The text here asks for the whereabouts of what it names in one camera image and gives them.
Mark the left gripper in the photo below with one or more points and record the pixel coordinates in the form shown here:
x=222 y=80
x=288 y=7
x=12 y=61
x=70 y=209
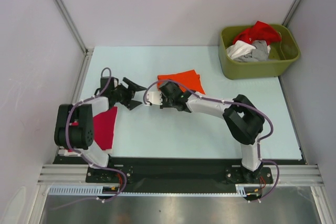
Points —
x=134 y=87

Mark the orange t-shirt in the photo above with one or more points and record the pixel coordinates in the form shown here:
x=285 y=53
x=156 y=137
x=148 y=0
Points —
x=190 y=79

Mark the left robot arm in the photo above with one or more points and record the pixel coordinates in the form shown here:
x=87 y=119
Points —
x=95 y=157

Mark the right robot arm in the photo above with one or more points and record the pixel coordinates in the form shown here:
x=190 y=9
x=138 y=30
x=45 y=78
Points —
x=243 y=122

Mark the folded magenta t-shirt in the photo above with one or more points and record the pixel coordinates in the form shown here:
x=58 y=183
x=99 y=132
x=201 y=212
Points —
x=105 y=129

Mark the white t-shirt in bin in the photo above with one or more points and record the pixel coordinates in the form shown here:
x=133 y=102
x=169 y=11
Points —
x=238 y=49

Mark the grey t-shirt in bin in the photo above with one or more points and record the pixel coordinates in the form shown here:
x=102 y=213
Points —
x=261 y=53

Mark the red t-shirt in bin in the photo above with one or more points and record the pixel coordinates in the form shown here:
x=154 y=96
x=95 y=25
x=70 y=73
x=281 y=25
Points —
x=259 y=31

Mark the olive green plastic bin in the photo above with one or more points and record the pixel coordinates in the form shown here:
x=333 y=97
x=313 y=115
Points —
x=282 y=55

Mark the left aluminium corner post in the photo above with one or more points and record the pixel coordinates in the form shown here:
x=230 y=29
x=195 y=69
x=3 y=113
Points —
x=71 y=25

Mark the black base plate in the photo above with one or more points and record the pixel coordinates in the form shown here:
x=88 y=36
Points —
x=177 y=175

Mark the aluminium frame rail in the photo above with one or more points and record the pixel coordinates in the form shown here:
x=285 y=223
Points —
x=290 y=175

